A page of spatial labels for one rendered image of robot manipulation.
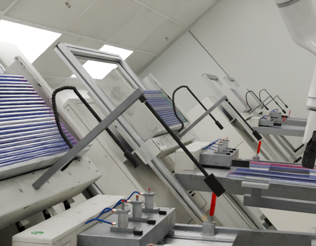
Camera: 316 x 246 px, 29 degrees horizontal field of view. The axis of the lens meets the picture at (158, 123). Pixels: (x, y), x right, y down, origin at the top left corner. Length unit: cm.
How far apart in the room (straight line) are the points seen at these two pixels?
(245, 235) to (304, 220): 440
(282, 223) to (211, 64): 369
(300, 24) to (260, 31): 731
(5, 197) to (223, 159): 157
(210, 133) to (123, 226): 466
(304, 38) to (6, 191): 90
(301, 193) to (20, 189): 130
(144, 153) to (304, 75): 672
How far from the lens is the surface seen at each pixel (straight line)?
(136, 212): 140
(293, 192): 233
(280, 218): 597
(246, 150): 590
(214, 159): 266
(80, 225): 130
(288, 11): 169
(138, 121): 249
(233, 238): 152
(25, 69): 171
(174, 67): 915
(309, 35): 171
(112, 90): 252
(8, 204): 121
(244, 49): 900
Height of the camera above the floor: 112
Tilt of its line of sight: 7 degrees up
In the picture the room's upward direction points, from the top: 40 degrees counter-clockwise
